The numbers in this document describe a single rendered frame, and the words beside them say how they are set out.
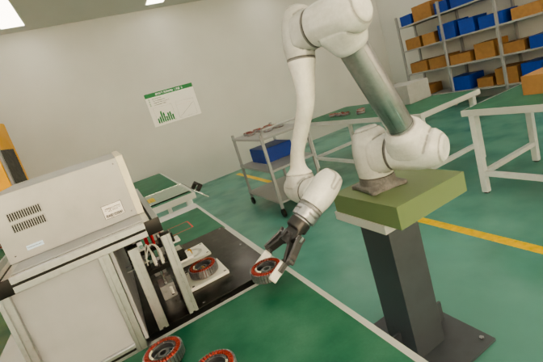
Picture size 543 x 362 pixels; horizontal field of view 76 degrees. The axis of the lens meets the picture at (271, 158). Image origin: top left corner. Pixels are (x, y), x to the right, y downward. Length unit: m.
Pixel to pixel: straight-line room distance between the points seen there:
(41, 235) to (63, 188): 0.15
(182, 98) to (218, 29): 1.53
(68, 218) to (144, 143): 5.46
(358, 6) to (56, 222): 1.10
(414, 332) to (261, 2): 6.86
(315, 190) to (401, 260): 0.62
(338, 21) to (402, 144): 0.52
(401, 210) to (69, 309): 1.11
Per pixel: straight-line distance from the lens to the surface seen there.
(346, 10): 1.10
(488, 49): 7.35
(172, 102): 6.77
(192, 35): 7.09
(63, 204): 1.25
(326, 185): 1.22
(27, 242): 1.28
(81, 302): 1.20
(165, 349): 1.16
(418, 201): 1.45
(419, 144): 1.38
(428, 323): 1.92
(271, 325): 1.10
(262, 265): 1.25
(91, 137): 6.63
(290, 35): 1.23
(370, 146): 1.49
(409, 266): 1.72
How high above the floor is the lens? 1.39
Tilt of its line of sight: 11 degrees down
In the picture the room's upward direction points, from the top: 17 degrees counter-clockwise
